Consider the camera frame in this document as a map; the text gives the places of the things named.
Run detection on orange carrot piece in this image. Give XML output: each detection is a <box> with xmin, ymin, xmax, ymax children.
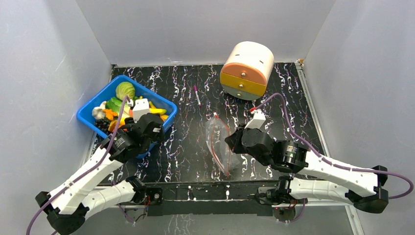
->
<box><xmin>103</xmin><ymin>109</ymin><xmax>118</xmax><ymax>121</ymax></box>

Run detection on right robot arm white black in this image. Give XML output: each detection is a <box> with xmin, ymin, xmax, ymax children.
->
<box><xmin>225</xmin><ymin>125</ymin><xmax>389</xmax><ymax>213</ymax></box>

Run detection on single yellow banana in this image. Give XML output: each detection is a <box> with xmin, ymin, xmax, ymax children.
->
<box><xmin>148</xmin><ymin>101</ymin><xmax>167</xmax><ymax>115</ymax></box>

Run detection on white garlic bulb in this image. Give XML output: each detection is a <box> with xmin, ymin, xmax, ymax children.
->
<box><xmin>92</xmin><ymin>101</ymin><xmax>107</xmax><ymax>120</ymax></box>

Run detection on dark purple grapes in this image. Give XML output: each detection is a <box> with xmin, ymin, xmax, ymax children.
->
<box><xmin>94</xmin><ymin>117</ymin><xmax>112</xmax><ymax>135</ymax></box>

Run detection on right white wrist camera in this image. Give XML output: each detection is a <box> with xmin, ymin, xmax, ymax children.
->
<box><xmin>245</xmin><ymin>108</ymin><xmax>266</xmax><ymax>129</ymax></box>

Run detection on clear zip top bag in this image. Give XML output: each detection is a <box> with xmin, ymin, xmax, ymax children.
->
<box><xmin>205</xmin><ymin>112</ymin><xmax>239</xmax><ymax>178</ymax></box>

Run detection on blue plastic bin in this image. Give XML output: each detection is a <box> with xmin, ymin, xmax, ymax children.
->
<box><xmin>76</xmin><ymin>75</ymin><xmax>178</xmax><ymax>139</ymax></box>

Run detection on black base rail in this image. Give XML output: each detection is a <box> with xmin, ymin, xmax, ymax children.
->
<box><xmin>123</xmin><ymin>181</ymin><xmax>307</xmax><ymax>218</ymax></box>

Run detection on green leafy vegetable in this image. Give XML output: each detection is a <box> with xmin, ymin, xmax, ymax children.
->
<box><xmin>106</xmin><ymin>97</ymin><xmax>130</xmax><ymax>117</ymax></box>

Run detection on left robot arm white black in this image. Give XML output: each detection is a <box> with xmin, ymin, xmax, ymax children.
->
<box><xmin>35</xmin><ymin>113</ymin><xmax>165</xmax><ymax>235</ymax></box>

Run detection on green cabbage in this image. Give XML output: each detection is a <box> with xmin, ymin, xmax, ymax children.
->
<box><xmin>115</xmin><ymin>81</ymin><xmax>135</xmax><ymax>100</ymax></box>

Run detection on round pastel drawer cabinet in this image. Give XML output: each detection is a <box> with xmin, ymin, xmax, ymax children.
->
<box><xmin>219</xmin><ymin>41</ymin><xmax>275</xmax><ymax>101</ymax></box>

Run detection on pink marker pen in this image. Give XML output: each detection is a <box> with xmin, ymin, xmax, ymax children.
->
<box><xmin>193</xmin><ymin>85</ymin><xmax>201</xmax><ymax>107</ymax></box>

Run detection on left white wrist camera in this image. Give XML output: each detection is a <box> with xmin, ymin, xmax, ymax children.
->
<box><xmin>132</xmin><ymin>98</ymin><xmax>150</xmax><ymax>122</ymax></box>

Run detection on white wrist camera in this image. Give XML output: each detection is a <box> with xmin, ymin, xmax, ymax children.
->
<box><xmin>132</xmin><ymin>98</ymin><xmax>150</xmax><ymax>122</ymax></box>
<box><xmin>245</xmin><ymin>108</ymin><xmax>266</xmax><ymax>129</ymax></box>

